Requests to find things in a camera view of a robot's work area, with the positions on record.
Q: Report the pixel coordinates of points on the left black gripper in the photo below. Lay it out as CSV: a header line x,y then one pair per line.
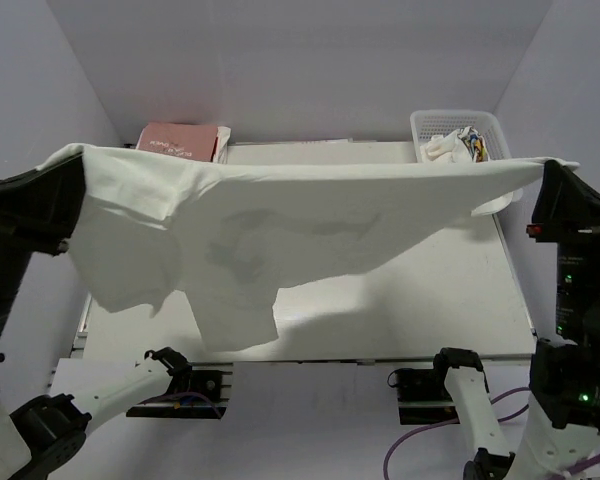
x,y
38,207

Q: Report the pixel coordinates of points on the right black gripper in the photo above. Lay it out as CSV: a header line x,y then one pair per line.
x,y
564,202

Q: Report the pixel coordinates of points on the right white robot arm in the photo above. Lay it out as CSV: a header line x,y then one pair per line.
x,y
563,417

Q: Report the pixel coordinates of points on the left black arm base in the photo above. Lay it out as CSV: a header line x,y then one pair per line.
x,y
200,393

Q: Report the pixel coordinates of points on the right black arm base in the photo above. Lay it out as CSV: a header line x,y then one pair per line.
x,y
422,398

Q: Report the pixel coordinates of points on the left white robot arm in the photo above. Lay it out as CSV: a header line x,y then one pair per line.
x,y
39,433

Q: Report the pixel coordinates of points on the crumpled white shirt in basket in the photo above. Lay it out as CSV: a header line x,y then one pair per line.
x,y
463,145

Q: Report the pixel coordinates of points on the white plastic basket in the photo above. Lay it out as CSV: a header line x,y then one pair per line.
x,y
426,123

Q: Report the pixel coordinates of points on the pink folded t shirt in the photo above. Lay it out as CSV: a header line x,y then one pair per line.
x,y
190,142

